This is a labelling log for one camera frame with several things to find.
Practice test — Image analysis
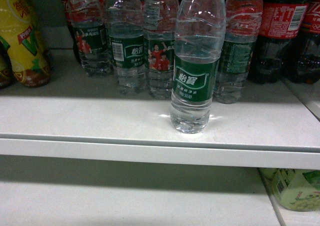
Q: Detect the white shelf board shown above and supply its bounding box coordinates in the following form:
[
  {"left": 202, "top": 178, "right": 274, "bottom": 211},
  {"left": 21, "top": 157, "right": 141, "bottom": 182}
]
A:
[
  {"left": 0, "top": 49, "right": 320, "bottom": 170},
  {"left": 0, "top": 158, "right": 320, "bottom": 226}
]

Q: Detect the green label water bottle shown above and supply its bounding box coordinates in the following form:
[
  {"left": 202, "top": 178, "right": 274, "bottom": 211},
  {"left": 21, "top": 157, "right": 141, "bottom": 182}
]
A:
[{"left": 170, "top": 0, "right": 226, "bottom": 134}]

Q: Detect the water bottle right of row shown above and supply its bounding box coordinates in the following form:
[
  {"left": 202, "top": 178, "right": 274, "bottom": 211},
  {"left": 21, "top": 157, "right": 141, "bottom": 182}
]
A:
[{"left": 213, "top": 0, "right": 263, "bottom": 104}]

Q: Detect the water bottle red players label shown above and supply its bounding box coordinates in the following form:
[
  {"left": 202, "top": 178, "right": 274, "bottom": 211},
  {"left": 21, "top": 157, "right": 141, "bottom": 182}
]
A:
[{"left": 143, "top": 0, "right": 179, "bottom": 100}]

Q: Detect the water bottle far left row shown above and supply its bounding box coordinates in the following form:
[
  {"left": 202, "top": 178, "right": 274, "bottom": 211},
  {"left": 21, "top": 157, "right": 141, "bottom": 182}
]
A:
[{"left": 67, "top": 0, "right": 111, "bottom": 77}]

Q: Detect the green grape juice bottle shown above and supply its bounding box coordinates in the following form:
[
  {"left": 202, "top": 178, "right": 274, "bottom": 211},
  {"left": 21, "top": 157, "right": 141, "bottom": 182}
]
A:
[{"left": 259, "top": 168, "right": 320, "bottom": 212}]

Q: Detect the white upper shelf board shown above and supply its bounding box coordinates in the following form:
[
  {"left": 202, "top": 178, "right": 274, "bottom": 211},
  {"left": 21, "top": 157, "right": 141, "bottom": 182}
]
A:
[{"left": 0, "top": 49, "right": 320, "bottom": 170}]

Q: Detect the cola bottle behind water left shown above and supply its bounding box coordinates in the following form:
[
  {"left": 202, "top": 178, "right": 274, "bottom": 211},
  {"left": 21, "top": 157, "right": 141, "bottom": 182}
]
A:
[{"left": 61, "top": 0, "right": 81, "bottom": 64}]

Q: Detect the water bottle barcode label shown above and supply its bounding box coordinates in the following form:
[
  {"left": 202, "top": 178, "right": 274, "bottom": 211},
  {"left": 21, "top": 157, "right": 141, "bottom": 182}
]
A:
[{"left": 103, "top": 0, "right": 146, "bottom": 95}]

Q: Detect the yellow lemon tea bottle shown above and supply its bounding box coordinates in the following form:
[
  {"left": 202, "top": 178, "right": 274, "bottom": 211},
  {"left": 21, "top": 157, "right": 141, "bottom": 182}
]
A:
[{"left": 0, "top": 0, "right": 51, "bottom": 88}]

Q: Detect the white lower shelf board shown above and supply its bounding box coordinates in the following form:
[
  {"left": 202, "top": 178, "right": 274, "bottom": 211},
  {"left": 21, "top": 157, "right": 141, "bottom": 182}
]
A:
[{"left": 0, "top": 158, "right": 320, "bottom": 226}]

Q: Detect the cola bottle right edge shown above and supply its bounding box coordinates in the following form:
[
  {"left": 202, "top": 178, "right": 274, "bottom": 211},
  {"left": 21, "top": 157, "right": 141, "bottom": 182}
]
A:
[{"left": 284, "top": 0, "right": 320, "bottom": 84}]

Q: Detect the cola bottle red label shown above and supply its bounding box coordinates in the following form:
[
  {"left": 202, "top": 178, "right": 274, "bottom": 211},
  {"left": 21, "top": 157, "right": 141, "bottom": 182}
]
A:
[{"left": 248, "top": 0, "right": 309, "bottom": 84}]

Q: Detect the brown tea bottle left edge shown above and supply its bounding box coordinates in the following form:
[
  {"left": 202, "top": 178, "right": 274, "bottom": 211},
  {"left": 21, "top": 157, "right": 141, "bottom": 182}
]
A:
[{"left": 0, "top": 51, "right": 14, "bottom": 89}]

